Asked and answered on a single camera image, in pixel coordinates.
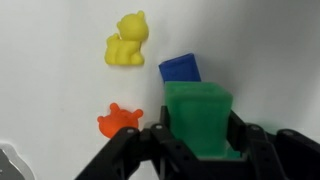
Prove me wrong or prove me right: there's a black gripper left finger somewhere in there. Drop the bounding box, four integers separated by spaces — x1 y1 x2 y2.
74 105 201 180

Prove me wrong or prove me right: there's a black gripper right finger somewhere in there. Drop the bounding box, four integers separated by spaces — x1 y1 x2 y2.
225 109 320 180

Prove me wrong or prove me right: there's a dark green toy cube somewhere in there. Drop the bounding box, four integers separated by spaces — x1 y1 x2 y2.
163 81 242 160

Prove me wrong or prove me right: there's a blue toy cube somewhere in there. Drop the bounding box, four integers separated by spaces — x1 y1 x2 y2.
158 52 203 84

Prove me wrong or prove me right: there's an orange toy animal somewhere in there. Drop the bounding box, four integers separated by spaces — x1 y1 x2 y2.
96 102 145 140

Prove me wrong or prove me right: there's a yellow toy bear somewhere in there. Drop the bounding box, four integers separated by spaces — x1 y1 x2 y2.
103 10 150 67

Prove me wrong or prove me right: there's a grey metal mounting plate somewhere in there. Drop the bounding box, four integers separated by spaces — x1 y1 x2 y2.
0 142 37 180

